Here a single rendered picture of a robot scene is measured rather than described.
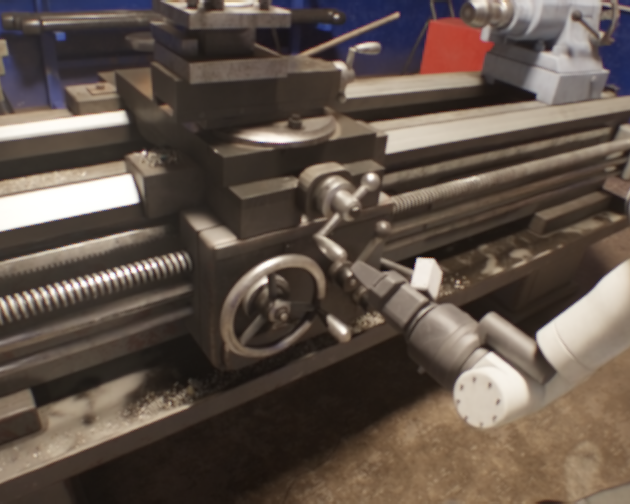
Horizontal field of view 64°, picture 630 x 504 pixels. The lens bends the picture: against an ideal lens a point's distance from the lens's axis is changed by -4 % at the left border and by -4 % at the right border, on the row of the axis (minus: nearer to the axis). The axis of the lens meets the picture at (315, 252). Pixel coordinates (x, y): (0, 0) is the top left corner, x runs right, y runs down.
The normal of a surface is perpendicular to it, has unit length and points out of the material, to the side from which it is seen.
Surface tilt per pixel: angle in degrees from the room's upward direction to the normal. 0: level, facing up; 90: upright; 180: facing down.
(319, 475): 0
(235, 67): 90
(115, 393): 0
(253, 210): 90
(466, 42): 90
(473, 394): 71
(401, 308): 41
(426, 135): 36
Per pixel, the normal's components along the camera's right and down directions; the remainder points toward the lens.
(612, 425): 0.10, -0.84
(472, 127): 0.41, -0.40
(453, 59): -0.57, 0.39
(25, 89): 0.58, 0.48
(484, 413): -0.73, -0.04
